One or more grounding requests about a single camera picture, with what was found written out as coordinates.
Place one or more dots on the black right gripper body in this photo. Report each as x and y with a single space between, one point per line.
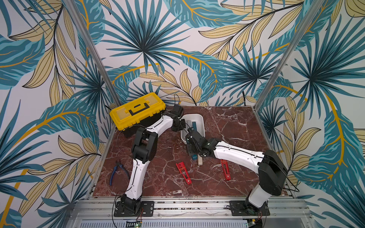
192 141

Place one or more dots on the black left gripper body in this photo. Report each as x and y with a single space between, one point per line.
180 125

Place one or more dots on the white plastic storage box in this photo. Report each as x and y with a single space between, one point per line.
189 118

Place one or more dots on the teal block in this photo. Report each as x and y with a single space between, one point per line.
194 157
194 125

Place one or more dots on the red clip tool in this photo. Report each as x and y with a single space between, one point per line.
226 170
183 171

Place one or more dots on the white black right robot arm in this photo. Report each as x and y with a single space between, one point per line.
271 171

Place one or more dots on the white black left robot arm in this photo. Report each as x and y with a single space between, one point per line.
144 150

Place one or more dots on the beige wooden block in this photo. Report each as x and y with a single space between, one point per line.
200 162

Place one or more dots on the yellow black toolbox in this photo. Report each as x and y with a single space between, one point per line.
140 111

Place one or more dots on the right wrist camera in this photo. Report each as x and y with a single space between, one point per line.
193 134

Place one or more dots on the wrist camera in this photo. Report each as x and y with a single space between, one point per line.
193 134
177 110

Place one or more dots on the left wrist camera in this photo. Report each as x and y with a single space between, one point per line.
177 110

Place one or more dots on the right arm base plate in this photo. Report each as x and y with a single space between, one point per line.
244 208

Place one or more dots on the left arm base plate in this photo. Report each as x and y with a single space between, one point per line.
134 209

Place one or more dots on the left aluminium corner post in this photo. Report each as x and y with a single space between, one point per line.
77 18

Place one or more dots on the aluminium corner post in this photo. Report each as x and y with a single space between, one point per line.
77 18
292 45

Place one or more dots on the aluminium front rail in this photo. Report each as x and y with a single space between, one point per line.
192 212

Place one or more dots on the right aluminium corner post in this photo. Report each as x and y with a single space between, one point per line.
292 45

